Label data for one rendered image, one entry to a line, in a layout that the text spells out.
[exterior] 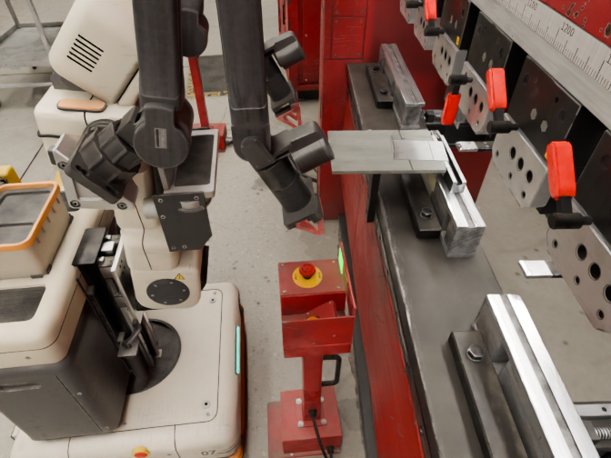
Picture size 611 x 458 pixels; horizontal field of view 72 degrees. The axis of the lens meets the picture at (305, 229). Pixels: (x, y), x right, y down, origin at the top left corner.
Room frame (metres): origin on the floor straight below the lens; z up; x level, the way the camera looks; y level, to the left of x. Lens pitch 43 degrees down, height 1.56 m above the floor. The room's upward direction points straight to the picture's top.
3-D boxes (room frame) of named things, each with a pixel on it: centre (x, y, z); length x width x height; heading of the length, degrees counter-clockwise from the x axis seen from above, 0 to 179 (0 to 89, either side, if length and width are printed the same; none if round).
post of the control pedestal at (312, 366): (0.62, -0.02, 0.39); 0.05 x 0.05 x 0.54; 5
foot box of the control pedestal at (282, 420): (0.61, 0.01, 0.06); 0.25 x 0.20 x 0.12; 95
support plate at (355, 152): (0.88, -0.19, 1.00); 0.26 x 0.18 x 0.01; 91
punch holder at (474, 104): (0.71, -0.34, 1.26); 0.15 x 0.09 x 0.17; 1
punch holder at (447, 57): (0.91, -0.34, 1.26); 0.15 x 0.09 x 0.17; 1
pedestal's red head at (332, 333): (0.62, -0.02, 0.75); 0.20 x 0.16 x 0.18; 5
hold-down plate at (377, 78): (1.48, -0.27, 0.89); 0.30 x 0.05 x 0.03; 1
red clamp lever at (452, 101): (0.73, -0.28, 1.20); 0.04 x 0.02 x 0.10; 91
